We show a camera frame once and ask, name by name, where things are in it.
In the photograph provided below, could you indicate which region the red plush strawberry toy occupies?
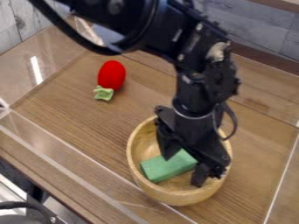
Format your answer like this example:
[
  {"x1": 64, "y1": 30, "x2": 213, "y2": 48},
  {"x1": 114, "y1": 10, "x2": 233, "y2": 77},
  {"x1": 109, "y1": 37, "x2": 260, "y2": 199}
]
[{"x1": 93, "y1": 60, "x2": 126, "y2": 102}]

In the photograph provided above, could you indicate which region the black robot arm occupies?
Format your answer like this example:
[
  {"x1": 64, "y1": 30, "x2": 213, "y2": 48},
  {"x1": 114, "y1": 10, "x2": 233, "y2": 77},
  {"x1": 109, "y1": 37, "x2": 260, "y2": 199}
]
[{"x1": 28, "y1": 0, "x2": 240, "y2": 187}]

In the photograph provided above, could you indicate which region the green rectangular block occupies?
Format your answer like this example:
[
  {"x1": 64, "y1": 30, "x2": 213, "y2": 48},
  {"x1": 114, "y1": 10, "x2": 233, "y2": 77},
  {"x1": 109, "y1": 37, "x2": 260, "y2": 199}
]
[{"x1": 140, "y1": 150, "x2": 197, "y2": 183}]

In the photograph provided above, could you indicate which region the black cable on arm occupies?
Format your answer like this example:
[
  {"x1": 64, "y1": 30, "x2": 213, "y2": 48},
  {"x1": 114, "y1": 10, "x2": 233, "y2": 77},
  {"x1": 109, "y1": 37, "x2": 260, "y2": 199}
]
[{"x1": 210, "y1": 101, "x2": 238, "y2": 142}]

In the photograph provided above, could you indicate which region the clear acrylic corner bracket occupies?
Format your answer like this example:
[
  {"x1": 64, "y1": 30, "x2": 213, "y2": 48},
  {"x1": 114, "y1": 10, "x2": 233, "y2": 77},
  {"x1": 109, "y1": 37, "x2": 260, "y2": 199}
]
[{"x1": 74, "y1": 17, "x2": 105, "y2": 46}]

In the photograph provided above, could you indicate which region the black stand base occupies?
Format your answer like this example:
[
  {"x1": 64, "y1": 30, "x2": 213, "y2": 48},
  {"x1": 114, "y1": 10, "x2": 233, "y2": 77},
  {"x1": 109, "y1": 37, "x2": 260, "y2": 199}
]
[{"x1": 0, "y1": 195, "x2": 60, "y2": 224}]

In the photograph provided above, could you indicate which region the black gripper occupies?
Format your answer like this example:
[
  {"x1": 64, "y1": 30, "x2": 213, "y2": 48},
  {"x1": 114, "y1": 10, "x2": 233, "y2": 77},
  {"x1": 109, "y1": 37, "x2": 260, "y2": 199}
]
[{"x1": 153, "y1": 100, "x2": 230, "y2": 189}]

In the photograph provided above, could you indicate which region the brown wooden bowl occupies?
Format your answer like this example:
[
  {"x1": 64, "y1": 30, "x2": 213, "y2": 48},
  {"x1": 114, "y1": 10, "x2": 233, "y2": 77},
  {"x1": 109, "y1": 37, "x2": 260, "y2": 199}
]
[{"x1": 125, "y1": 116, "x2": 229, "y2": 207}]

